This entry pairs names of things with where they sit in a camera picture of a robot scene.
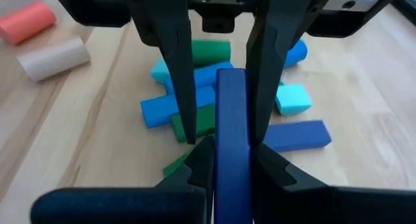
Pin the green long block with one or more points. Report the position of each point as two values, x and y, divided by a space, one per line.
204 120
175 167

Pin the natural wood cylinder block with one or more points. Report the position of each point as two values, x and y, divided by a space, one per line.
53 59

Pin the blue cylinder block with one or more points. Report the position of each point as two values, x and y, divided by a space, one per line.
296 53

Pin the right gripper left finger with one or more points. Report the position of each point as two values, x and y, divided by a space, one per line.
130 207

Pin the red-orange cylinder block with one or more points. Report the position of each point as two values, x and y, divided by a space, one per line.
26 22

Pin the indigo long block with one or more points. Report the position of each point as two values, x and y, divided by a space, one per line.
232 136
297 136

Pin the cyan small block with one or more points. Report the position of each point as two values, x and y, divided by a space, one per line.
160 73
292 100

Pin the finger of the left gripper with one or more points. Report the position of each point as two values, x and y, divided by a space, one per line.
175 55
269 55

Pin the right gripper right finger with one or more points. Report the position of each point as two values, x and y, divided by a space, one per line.
325 207

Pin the blue long block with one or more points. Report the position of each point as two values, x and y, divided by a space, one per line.
159 110
208 75

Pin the green cylinder block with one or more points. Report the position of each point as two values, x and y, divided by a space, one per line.
211 52

